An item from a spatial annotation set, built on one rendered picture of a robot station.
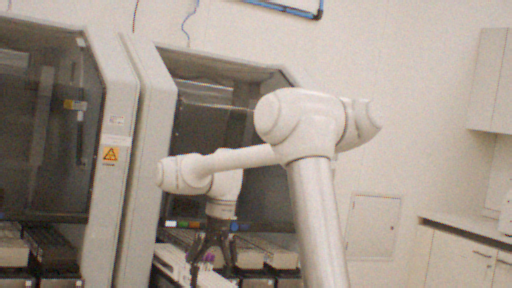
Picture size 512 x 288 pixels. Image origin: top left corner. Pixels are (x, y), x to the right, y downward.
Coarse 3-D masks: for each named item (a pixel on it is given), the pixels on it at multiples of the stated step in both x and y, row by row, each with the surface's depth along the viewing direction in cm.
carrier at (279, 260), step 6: (276, 252) 252; (270, 258) 251; (276, 258) 250; (282, 258) 251; (288, 258) 253; (294, 258) 254; (270, 264) 250; (276, 264) 250; (282, 264) 252; (288, 264) 253; (294, 264) 255
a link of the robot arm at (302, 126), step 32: (288, 96) 145; (320, 96) 150; (256, 128) 148; (288, 128) 143; (320, 128) 145; (288, 160) 146; (320, 160) 145; (320, 192) 142; (320, 224) 139; (320, 256) 137
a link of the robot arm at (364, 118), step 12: (336, 96) 156; (348, 108) 154; (360, 108) 153; (372, 108) 154; (348, 120) 153; (360, 120) 153; (372, 120) 153; (348, 132) 153; (360, 132) 154; (372, 132) 155; (336, 144) 154; (348, 144) 156; (360, 144) 159
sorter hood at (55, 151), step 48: (0, 48) 203; (48, 48) 216; (0, 96) 193; (48, 96) 200; (96, 96) 207; (0, 144) 194; (48, 144) 201; (96, 144) 209; (0, 192) 196; (48, 192) 203
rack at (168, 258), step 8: (160, 248) 236; (168, 248) 238; (176, 248) 239; (160, 256) 228; (168, 256) 226; (176, 256) 228; (184, 256) 229; (160, 264) 235; (168, 264) 236; (176, 264) 217; (168, 272) 221; (176, 272) 216
